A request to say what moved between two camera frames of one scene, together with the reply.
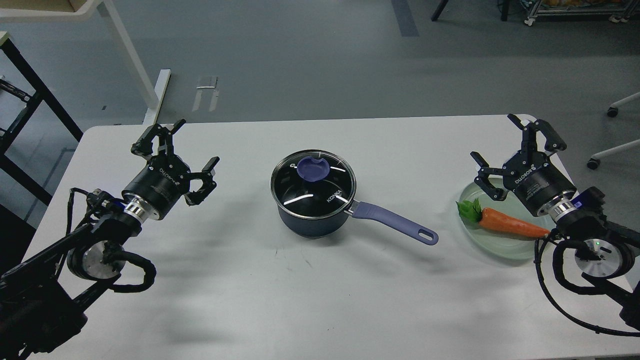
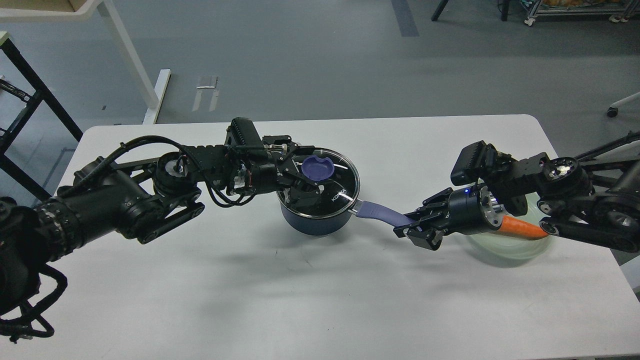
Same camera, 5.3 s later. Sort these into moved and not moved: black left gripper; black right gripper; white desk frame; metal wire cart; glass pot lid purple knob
Moved: black left gripper; black right gripper
Not moved: glass pot lid purple knob; metal wire cart; white desk frame
